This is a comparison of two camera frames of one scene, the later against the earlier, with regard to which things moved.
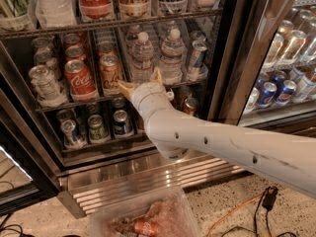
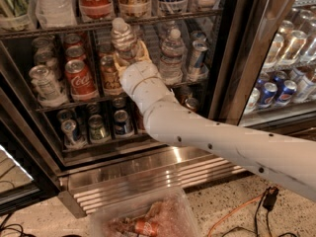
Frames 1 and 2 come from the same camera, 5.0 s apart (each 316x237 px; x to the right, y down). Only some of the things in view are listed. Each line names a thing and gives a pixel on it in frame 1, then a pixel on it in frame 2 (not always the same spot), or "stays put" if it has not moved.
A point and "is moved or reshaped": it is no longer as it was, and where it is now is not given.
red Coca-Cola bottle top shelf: (96, 2) stays put
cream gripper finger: (155, 77) -> (145, 57)
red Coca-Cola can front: (81, 84) stays put
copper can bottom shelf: (190, 106) stays put
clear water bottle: (142, 59) is moved or reshaped
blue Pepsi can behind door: (268, 94) stays put
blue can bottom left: (72, 140) stays put
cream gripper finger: (126, 88) -> (118, 66)
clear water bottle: (171, 71) stays put
